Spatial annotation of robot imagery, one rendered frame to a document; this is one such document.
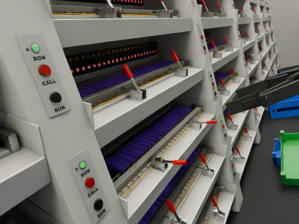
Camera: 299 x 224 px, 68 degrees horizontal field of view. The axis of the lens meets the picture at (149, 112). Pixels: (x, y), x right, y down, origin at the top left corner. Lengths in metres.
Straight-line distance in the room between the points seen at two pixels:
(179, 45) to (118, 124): 0.56
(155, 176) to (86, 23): 0.38
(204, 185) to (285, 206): 0.47
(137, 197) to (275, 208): 0.79
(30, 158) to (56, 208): 0.10
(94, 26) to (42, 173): 0.28
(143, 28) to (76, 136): 0.35
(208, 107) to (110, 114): 0.56
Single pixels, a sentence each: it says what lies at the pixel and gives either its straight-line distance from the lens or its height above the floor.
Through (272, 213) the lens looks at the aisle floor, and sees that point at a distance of 1.17.
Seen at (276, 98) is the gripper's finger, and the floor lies 0.62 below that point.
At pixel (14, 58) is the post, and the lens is 0.36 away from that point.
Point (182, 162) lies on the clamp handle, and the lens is 0.55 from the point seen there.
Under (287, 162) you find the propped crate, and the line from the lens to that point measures 1.40.
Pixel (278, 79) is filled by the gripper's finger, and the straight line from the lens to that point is 0.60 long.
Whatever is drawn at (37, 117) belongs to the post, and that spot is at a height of 0.73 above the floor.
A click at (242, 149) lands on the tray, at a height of 0.11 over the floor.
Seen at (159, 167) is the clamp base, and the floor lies 0.50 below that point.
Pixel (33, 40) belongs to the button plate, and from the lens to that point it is 0.38.
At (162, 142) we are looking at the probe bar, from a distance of 0.66.
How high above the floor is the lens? 0.76
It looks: 12 degrees down
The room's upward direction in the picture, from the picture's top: 17 degrees counter-clockwise
